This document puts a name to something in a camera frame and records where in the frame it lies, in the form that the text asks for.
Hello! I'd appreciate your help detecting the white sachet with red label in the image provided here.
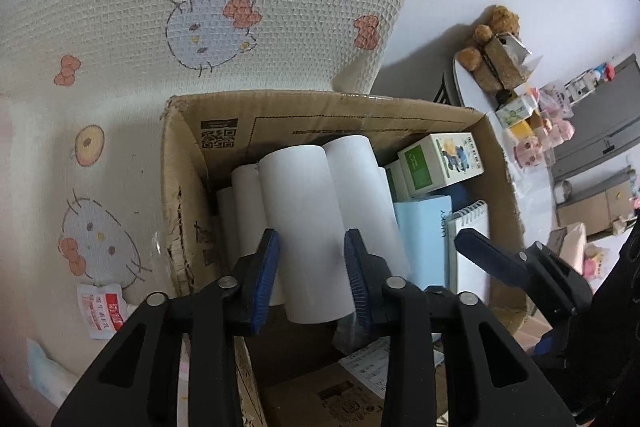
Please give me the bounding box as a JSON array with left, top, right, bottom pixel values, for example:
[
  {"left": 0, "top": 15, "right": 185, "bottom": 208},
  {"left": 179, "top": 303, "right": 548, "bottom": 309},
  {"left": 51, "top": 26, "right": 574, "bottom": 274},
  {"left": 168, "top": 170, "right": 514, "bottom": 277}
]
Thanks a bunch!
[{"left": 76, "top": 282, "right": 127, "bottom": 341}]

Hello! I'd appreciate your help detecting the light blue notebook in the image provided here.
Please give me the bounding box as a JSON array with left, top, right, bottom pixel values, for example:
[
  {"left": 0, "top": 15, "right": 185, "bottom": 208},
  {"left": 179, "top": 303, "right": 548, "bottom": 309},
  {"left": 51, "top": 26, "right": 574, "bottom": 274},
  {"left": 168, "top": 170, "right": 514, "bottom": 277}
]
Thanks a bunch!
[{"left": 392, "top": 194, "right": 453, "bottom": 294}]

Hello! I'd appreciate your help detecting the brown cardboard gift box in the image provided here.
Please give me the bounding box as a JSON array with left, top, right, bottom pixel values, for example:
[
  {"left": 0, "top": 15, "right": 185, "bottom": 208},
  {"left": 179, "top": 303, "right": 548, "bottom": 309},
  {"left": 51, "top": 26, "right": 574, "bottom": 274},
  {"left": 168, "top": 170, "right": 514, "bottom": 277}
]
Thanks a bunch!
[{"left": 481, "top": 33, "right": 533, "bottom": 92}]

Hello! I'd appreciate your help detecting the cream waffle cat-print blanket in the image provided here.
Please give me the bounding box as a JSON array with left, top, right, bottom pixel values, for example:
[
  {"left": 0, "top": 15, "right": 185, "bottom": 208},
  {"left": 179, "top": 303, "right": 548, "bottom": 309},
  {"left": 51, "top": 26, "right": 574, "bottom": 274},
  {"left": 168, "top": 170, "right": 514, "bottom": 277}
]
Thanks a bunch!
[{"left": 0, "top": 92, "right": 173, "bottom": 413}]

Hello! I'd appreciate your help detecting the brown teddy bear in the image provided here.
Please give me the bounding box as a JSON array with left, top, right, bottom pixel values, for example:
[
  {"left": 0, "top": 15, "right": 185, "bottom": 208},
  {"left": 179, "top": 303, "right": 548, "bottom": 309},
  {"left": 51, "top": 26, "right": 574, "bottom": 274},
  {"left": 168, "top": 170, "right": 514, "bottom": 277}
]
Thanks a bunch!
[{"left": 457, "top": 4, "right": 522, "bottom": 72}]

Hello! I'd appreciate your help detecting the white spiral notepad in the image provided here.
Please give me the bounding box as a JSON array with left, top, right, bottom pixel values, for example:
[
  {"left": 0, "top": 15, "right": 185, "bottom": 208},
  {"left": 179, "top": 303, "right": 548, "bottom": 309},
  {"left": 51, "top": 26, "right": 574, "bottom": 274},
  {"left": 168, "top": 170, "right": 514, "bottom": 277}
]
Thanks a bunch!
[{"left": 445, "top": 199, "right": 494, "bottom": 305}]

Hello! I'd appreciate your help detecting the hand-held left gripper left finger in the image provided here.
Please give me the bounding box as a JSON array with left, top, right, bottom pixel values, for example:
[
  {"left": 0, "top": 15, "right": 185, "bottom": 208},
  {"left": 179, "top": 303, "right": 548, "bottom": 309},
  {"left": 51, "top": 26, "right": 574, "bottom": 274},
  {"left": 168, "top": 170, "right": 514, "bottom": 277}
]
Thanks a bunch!
[{"left": 51, "top": 228, "right": 282, "bottom": 427}]

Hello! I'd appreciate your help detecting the white printed paper slip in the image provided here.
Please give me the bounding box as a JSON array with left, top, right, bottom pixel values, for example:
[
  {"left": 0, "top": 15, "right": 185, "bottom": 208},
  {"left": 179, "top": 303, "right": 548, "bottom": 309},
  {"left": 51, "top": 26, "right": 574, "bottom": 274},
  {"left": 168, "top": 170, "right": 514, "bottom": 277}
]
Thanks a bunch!
[{"left": 339, "top": 337, "right": 447, "bottom": 404}]

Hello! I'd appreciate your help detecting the light wooden cabinet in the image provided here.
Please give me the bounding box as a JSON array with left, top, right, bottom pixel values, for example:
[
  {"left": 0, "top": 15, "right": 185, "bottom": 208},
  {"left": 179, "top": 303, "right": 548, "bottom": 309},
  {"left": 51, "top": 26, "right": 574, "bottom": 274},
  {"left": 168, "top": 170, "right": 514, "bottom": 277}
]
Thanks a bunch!
[{"left": 555, "top": 169, "right": 638, "bottom": 238}]

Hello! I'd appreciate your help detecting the white paper roll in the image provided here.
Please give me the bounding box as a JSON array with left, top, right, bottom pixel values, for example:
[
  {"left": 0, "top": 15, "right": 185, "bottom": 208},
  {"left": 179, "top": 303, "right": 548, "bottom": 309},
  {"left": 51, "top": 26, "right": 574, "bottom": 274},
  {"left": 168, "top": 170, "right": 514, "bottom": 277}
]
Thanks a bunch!
[
  {"left": 215, "top": 187, "right": 241, "bottom": 258},
  {"left": 230, "top": 164, "right": 268, "bottom": 258},
  {"left": 257, "top": 144, "right": 412, "bottom": 325},
  {"left": 322, "top": 134, "right": 396, "bottom": 228}
]

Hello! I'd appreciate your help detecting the small green white carton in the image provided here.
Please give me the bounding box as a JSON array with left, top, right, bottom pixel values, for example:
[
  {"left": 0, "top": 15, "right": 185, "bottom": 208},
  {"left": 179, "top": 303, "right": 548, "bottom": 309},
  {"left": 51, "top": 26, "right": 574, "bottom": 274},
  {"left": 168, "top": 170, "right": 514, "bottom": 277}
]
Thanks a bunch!
[{"left": 496, "top": 96, "right": 538, "bottom": 128}]

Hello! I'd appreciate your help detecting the black slatted chair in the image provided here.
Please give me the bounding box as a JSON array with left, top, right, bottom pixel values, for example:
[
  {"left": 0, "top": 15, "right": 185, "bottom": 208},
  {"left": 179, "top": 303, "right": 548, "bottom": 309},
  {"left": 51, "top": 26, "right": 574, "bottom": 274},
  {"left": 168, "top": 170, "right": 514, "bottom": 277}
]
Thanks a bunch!
[{"left": 431, "top": 72, "right": 455, "bottom": 106}]

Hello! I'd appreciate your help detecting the grey cabinet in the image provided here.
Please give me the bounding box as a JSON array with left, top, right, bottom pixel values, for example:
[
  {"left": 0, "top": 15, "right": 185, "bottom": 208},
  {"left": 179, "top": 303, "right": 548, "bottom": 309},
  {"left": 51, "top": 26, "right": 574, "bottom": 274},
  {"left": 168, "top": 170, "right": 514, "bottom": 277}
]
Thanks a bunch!
[{"left": 550, "top": 54, "right": 640, "bottom": 180}]

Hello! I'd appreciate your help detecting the white package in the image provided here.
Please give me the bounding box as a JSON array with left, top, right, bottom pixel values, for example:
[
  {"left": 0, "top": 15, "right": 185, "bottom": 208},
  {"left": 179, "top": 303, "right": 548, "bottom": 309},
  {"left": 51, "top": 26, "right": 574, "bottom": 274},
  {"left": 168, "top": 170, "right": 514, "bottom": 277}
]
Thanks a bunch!
[{"left": 384, "top": 161, "right": 407, "bottom": 204}]

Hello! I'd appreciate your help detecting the white blue plastic packet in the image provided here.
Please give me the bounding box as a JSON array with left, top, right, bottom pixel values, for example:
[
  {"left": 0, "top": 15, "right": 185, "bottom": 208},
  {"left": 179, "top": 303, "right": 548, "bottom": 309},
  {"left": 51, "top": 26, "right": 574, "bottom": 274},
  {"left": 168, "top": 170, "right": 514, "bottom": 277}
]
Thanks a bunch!
[{"left": 24, "top": 337, "right": 78, "bottom": 408}]

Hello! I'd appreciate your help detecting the white toy figurine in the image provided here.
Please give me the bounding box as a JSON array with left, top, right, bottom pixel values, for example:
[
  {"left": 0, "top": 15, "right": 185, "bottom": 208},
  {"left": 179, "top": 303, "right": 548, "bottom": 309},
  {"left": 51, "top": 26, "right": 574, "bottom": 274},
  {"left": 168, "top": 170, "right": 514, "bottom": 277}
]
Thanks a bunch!
[{"left": 565, "top": 67, "right": 616, "bottom": 100}]

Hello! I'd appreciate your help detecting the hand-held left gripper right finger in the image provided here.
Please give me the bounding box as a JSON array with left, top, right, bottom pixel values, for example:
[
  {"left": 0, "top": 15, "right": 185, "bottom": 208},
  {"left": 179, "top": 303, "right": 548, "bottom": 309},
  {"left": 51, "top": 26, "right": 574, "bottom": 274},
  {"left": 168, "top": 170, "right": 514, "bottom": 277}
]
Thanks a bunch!
[{"left": 342, "top": 228, "right": 577, "bottom": 427}]

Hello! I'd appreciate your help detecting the white round table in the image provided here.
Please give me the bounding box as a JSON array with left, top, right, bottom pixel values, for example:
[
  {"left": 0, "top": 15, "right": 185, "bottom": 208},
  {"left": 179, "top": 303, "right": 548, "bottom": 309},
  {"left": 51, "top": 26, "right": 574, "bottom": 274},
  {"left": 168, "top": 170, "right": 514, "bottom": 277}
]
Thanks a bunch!
[{"left": 451, "top": 51, "right": 557, "bottom": 258}]

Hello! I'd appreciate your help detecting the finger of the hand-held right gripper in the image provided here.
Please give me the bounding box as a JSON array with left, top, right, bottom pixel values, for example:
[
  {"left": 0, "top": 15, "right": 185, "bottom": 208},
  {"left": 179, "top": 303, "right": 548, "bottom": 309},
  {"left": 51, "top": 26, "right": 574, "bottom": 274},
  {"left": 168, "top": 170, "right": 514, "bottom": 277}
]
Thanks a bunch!
[
  {"left": 454, "top": 228, "right": 593, "bottom": 324},
  {"left": 531, "top": 323, "right": 577, "bottom": 359}
]

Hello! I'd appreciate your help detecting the white green panda-print carton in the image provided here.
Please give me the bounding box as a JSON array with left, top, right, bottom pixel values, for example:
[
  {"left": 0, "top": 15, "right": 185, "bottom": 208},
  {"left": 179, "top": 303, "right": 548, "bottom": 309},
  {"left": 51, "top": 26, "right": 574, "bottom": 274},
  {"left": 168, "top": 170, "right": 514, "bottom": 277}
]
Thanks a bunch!
[{"left": 397, "top": 132, "right": 486, "bottom": 200}]

